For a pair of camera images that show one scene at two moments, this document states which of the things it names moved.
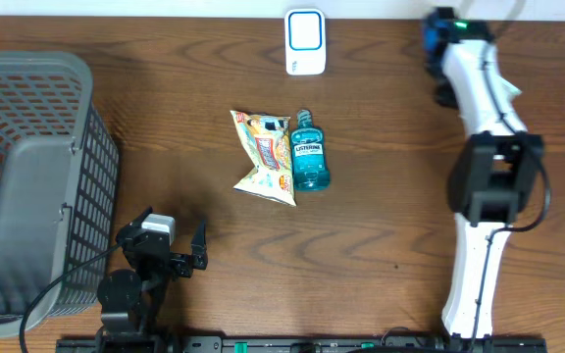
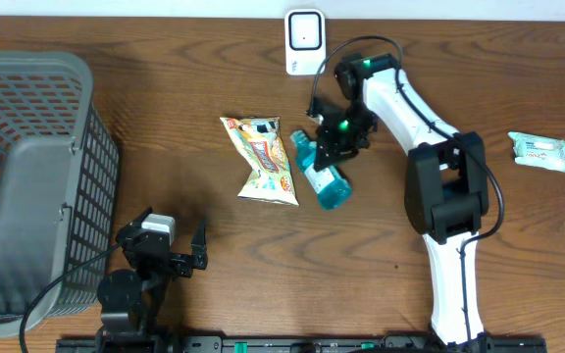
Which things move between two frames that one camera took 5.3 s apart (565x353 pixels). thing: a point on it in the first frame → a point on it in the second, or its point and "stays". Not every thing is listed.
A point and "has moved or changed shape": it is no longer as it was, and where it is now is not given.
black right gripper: x=440 y=99 → x=332 y=151
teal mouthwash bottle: x=310 y=172 has moved or changed shape
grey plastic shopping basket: x=43 y=176 stays
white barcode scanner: x=305 y=41 stays
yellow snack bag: x=268 y=140 has moved or changed shape
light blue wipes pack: x=503 y=93 → x=541 y=152
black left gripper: x=180 y=265 stays
